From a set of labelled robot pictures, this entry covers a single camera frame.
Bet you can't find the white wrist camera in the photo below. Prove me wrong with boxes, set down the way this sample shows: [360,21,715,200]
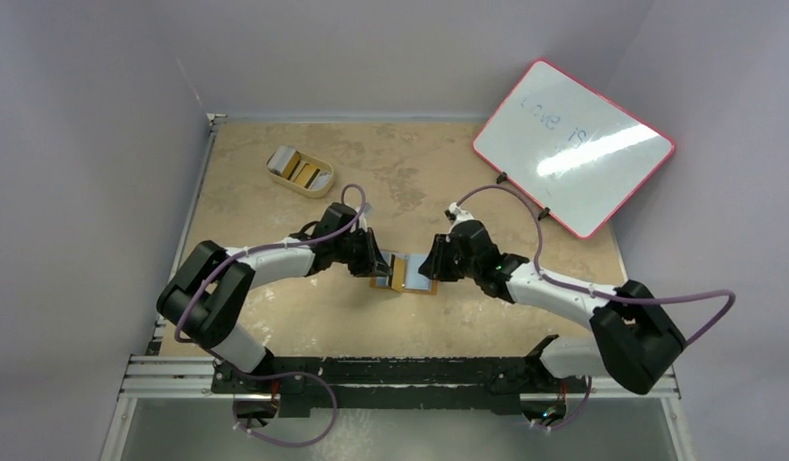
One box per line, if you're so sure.
[444,202,475,229]
[355,202,374,231]

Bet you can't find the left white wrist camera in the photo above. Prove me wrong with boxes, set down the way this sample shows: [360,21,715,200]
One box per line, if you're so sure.
[355,202,374,231]

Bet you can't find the pink framed whiteboard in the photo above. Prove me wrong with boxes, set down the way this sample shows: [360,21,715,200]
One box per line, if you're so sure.
[472,60,676,239]

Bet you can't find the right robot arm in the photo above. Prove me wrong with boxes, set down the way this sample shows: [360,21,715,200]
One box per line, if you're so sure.
[418,220,686,395]

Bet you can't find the aluminium table frame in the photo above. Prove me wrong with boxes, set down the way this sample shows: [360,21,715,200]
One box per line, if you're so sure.
[103,120,687,460]

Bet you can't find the stack of cards in tray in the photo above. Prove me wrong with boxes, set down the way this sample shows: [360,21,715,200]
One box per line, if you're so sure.
[266,146,300,179]

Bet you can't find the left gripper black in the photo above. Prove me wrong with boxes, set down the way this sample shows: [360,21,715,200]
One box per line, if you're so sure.
[333,228,392,279]

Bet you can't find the beige oval card tray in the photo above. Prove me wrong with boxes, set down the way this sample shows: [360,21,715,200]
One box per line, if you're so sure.
[265,148,336,199]

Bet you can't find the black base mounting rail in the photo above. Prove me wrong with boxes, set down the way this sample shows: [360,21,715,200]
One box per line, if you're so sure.
[211,354,586,418]

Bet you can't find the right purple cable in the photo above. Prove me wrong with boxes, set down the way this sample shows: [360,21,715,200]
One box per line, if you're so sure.
[451,184,737,348]

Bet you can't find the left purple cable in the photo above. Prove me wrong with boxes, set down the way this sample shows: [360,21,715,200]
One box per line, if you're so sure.
[172,184,368,447]

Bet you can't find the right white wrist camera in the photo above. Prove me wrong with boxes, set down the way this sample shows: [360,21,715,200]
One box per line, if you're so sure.
[444,202,475,229]

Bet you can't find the purple cable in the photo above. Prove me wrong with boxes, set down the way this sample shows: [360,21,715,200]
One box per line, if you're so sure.
[451,184,737,348]
[172,184,368,447]

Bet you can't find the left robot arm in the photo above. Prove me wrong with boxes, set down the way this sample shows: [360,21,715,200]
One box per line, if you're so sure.
[156,203,391,393]

